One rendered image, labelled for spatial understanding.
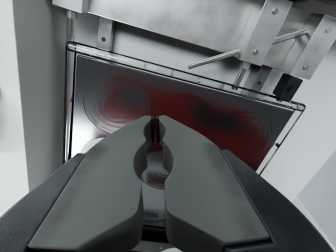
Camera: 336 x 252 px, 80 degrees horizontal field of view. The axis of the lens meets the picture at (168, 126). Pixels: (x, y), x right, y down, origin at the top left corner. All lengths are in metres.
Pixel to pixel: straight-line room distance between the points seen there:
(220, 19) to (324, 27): 0.13
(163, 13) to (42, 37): 0.16
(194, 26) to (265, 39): 0.10
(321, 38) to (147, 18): 0.23
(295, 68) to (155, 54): 0.22
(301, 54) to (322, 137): 0.28
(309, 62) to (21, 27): 0.36
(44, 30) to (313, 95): 0.48
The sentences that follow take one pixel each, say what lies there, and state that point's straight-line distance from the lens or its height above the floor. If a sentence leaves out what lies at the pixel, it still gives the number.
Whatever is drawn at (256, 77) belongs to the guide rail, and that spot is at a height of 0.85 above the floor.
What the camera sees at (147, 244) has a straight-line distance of 0.54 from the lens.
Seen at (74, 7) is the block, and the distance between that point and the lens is 0.30.
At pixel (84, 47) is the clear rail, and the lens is 0.31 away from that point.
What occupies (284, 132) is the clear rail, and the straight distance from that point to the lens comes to 0.40.
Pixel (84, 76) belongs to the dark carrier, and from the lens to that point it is 0.32.
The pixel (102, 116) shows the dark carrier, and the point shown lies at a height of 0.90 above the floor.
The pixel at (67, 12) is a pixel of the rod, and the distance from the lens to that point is 0.31.
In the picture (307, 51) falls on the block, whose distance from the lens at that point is 0.35.
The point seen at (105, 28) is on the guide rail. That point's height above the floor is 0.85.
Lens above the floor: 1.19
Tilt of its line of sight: 60 degrees down
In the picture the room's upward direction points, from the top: 175 degrees clockwise
